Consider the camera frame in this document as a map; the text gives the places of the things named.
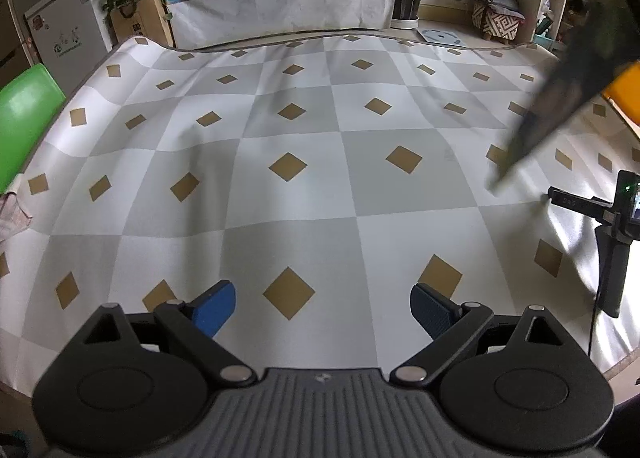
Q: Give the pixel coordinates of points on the pink white rag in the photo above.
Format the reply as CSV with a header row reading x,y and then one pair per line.
x,y
12,218

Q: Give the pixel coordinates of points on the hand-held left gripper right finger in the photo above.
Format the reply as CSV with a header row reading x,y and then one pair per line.
x,y
430,312

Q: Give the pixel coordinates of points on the wooden shelf unit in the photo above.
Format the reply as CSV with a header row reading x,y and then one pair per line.
x,y
550,18

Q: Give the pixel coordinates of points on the white chest freezer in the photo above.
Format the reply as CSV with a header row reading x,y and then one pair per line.
x,y
65,28

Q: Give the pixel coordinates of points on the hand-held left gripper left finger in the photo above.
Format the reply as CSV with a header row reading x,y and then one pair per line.
x,y
215,309

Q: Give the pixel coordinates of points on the yellow plastic chair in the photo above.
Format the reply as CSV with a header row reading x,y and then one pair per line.
x,y
625,88

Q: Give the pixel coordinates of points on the grey white checkered tablecloth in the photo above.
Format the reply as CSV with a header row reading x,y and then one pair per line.
x,y
300,113

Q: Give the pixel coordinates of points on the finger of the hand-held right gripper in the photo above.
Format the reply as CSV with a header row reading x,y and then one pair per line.
x,y
575,201

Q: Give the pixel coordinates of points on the cardboard box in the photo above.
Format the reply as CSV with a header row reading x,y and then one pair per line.
x,y
142,20

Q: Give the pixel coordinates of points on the round-dial floor scale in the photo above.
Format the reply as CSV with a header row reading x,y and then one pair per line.
x,y
442,36

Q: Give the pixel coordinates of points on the blue lettered sweatshirt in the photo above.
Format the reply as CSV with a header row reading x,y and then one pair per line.
x,y
575,68

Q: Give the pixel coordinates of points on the green plastic chair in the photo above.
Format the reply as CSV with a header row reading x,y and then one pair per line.
x,y
25,113

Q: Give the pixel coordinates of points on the cloth covered side table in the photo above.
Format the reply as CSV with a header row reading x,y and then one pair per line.
x,y
280,3

